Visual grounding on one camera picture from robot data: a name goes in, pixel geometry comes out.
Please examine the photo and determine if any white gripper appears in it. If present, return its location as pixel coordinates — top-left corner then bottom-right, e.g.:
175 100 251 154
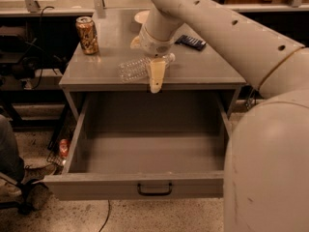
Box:
130 25 175 94

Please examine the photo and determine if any clear plastic water bottle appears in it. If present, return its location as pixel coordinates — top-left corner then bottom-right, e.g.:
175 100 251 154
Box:
118 53 176 83

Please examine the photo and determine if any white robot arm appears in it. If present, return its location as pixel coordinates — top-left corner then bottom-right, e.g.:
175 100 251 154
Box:
139 0 309 232

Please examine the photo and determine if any open grey top drawer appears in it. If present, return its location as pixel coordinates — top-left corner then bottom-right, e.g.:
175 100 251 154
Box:
44 91 230 200

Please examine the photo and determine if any white bowl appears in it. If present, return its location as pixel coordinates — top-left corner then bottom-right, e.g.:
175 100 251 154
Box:
134 11 150 24

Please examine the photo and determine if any dark blue snack packet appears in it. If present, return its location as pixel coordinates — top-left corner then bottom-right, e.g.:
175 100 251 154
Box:
175 35 207 51

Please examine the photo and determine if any grey metal cabinet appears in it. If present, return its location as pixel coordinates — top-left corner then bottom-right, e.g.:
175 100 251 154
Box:
58 7 247 121

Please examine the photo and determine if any gold soda can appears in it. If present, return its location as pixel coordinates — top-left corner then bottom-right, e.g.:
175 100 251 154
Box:
75 16 98 55

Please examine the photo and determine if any red can on floor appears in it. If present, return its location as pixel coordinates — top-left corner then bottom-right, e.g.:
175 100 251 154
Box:
59 139 70 159

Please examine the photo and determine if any grey sneaker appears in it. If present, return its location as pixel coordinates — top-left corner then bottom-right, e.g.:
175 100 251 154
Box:
0 162 58 198

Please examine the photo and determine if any person's leg in jeans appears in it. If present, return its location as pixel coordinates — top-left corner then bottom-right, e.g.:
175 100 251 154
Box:
0 115 25 182

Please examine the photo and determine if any black office chair base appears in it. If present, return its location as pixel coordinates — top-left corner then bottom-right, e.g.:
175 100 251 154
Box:
0 172 48 215

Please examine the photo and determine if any black cable at left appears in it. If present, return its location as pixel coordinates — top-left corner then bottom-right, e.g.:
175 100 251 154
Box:
18 5 69 91

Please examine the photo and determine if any black drawer handle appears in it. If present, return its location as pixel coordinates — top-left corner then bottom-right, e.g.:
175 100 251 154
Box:
137 184 173 197

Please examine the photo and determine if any black wire basket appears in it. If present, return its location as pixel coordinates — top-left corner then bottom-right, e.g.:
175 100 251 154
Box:
46 104 76 167

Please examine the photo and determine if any black cable under drawer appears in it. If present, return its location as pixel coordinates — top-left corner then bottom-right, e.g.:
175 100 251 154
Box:
98 199 112 232

